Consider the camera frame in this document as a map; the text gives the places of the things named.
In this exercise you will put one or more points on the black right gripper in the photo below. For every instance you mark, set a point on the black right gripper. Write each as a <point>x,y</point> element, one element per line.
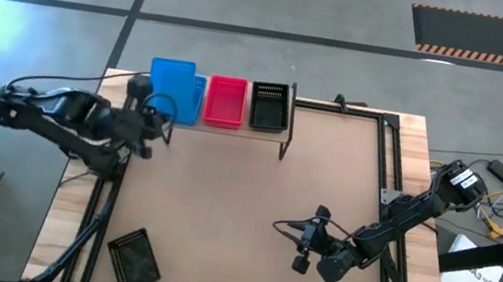
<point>317,240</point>

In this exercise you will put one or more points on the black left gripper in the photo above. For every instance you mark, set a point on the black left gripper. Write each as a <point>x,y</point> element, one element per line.
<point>150,125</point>

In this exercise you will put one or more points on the red plastic basket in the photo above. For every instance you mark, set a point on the red plastic basket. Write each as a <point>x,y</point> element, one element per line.
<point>225,104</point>

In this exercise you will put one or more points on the black plastic basket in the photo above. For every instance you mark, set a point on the black plastic basket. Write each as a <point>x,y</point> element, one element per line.
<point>133,261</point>
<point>268,113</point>

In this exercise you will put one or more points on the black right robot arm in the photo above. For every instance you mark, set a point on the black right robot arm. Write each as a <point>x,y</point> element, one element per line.
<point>401,220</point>

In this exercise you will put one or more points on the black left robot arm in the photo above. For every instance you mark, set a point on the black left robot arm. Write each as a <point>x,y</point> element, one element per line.
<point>59,105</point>

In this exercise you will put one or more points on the wooden shelf with black legs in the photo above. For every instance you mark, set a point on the wooden shelf with black legs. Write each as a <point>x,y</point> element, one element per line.
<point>262,135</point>

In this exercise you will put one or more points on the black metal beam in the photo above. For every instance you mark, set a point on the black metal beam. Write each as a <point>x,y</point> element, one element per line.
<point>491,255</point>

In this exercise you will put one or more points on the yellow plug connector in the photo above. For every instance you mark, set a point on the yellow plug connector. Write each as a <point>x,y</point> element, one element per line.
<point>498,231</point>

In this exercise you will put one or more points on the black mat with hazard stripes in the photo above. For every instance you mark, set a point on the black mat with hazard stripes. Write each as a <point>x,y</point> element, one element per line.
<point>500,39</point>

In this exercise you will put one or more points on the black aluminium table frame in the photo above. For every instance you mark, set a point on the black aluminium table frame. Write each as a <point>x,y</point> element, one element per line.
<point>327,107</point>

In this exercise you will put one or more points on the black clamp mount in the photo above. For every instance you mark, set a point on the black clamp mount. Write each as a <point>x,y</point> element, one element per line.
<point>340,102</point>

